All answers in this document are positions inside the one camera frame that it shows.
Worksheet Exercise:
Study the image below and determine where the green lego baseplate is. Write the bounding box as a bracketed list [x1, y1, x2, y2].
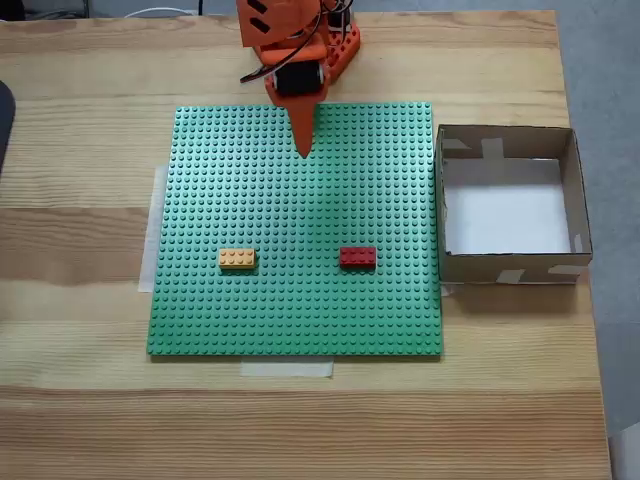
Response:
[146, 102, 445, 359]

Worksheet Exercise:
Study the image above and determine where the yellow lego block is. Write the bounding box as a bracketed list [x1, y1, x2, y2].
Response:
[218, 248, 260, 274]

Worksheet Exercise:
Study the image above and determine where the arm servo cable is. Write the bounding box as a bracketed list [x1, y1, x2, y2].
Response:
[240, 0, 327, 85]

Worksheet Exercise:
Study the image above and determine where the black curved object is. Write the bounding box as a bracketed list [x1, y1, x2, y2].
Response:
[0, 79, 17, 177]

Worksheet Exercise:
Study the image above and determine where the red lego block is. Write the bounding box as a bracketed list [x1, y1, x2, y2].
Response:
[339, 246, 378, 272]

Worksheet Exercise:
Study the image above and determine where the white board panel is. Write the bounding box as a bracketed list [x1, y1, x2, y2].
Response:
[607, 423, 640, 480]

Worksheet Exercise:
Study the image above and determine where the open cardboard box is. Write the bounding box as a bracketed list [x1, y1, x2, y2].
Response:
[434, 124, 595, 287]

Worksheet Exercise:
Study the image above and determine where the white cable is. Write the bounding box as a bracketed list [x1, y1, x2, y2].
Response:
[123, 6, 199, 19]

